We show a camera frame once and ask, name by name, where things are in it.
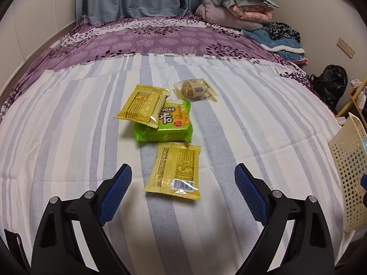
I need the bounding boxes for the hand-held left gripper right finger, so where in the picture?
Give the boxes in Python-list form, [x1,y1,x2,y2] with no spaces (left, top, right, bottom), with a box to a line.
[234,163,336,275]

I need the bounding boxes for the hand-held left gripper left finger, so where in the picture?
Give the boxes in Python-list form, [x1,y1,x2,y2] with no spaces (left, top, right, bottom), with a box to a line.
[31,163,133,275]

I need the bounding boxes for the cream perforated plastic basket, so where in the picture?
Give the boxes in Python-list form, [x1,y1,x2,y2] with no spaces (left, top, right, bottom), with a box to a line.
[328,112,367,233]

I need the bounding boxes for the yellow snack packet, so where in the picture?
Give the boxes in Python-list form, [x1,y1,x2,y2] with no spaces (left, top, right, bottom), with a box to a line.
[114,84,171,129]
[143,142,202,201]

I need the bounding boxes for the green snack packet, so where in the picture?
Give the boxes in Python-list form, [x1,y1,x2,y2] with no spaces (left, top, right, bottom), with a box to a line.
[134,99,192,143]

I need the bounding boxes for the clear round cake packet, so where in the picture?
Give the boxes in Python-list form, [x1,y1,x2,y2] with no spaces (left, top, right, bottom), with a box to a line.
[173,78,218,102]

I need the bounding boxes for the striped blanket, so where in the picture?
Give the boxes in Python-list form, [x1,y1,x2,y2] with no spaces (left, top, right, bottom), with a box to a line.
[0,53,349,275]

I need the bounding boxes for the bamboo shelf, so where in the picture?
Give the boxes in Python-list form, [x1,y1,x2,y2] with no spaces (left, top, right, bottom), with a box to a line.
[335,76,367,127]

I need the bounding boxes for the pink clothes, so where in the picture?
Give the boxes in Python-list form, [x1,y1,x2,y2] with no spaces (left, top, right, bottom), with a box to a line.
[350,78,367,108]

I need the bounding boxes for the black backpack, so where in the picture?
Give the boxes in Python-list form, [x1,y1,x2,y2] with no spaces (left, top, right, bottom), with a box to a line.
[309,64,348,112]

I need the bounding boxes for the blue fleece blanket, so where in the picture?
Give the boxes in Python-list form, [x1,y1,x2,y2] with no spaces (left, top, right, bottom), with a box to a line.
[241,29,306,62]

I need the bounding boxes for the purple floral bed sheet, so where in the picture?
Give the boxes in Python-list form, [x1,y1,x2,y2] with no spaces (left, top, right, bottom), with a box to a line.
[0,14,336,124]

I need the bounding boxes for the leopard print cloth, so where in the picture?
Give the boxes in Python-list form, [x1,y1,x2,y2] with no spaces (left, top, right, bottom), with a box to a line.
[262,21,301,44]

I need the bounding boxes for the pink floral folded quilt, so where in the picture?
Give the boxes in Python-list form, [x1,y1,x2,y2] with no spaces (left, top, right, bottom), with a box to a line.
[228,4,273,23]

